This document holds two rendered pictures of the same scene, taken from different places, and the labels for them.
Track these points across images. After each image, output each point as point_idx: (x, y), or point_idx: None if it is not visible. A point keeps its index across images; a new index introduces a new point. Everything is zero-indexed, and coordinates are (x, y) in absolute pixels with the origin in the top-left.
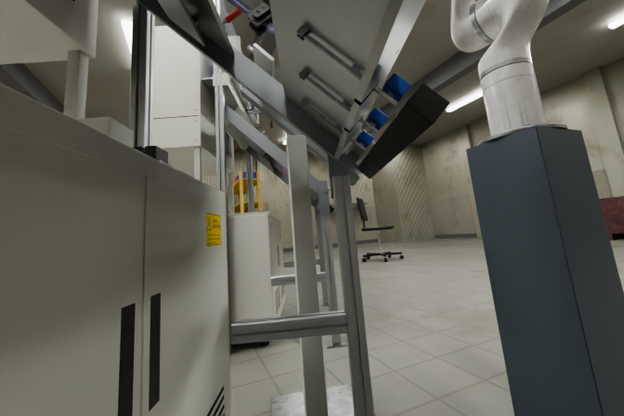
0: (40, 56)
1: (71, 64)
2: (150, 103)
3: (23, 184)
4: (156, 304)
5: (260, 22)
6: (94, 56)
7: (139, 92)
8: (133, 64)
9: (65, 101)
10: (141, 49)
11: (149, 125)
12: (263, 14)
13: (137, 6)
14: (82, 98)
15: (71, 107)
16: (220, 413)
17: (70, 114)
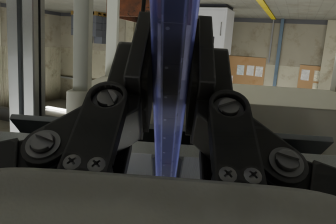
0: (95, 83)
1: (90, 70)
2: (15, 20)
3: None
4: None
5: (212, 30)
6: (68, 92)
7: (37, 35)
8: (43, 85)
9: (92, 21)
10: (38, 113)
11: None
12: (224, 67)
13: None
14: (80, 26)
15: (90, 12)
16: None
17: (91, 2)
